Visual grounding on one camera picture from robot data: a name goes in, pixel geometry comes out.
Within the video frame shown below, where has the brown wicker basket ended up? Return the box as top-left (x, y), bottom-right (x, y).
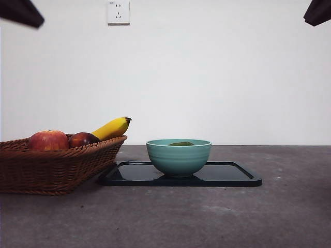
top-left (0, 134), bottom-right (128, 196)

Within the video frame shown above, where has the dark red plum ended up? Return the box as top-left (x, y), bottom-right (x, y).
top-left (68, 132), bottom-right (101, 149)

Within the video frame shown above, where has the yellow banana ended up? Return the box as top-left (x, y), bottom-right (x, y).
top-left (91, 117), bottom-right (132, 142)

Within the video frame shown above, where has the black rectangular tray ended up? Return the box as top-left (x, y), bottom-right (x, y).
top-left (97, 160), bottom-right (263, 187)

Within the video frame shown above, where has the white wall socket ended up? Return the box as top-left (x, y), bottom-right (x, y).
top-left (107, 0), bottom-right (131, 26)

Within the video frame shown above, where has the teal bowl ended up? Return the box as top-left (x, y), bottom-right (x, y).
top-left (146, 138), bottom-right (213, 178)

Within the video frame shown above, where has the red yellow apple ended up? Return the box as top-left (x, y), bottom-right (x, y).
top-left (27, 130), bottom-right (70, 151)

